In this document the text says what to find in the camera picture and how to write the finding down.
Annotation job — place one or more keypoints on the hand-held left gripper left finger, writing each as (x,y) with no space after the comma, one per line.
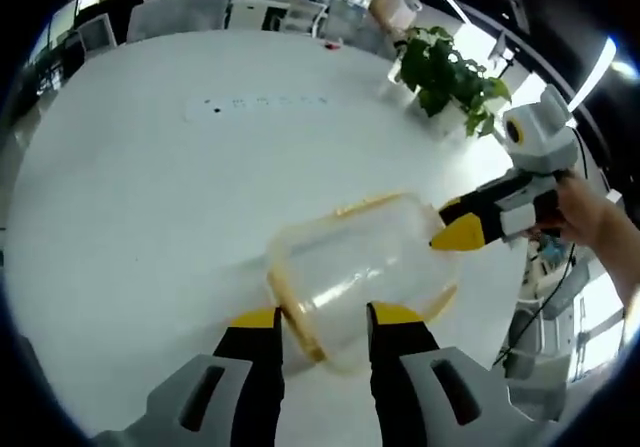
(250,367)

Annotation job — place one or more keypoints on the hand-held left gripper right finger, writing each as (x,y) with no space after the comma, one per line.
(415,367)

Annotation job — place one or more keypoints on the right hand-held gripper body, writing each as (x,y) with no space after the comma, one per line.
(537,137)

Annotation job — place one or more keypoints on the clear plastic food container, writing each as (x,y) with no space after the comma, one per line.
(360,262)

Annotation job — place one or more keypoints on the person's right hand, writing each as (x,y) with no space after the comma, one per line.
(587,212)

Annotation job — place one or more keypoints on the green potted plant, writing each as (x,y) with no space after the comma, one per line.
(447,79)

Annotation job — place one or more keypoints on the small red object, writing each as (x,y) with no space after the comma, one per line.
(331,45)

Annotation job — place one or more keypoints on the white power strip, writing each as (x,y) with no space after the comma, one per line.
(257,107)

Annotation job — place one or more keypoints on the white office desk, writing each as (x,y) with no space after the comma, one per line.
(260,12)

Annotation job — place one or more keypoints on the white computer monitor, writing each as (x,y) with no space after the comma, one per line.
(97,34)

